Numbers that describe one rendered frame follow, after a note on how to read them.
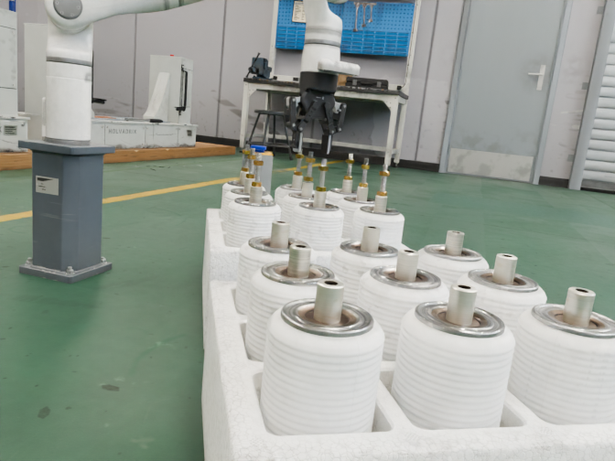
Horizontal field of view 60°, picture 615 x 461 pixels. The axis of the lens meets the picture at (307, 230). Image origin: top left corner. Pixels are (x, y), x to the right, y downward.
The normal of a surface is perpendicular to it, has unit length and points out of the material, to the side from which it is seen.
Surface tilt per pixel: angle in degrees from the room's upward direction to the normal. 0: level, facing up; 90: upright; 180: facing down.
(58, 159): 95
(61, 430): 0
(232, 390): 0
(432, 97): 90
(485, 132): 90
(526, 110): 90
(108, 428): 0
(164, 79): 68
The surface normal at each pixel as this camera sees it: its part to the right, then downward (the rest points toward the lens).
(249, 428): 0.10, -0.97
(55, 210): -0.30, 0.16
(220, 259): 0.19, 0.22
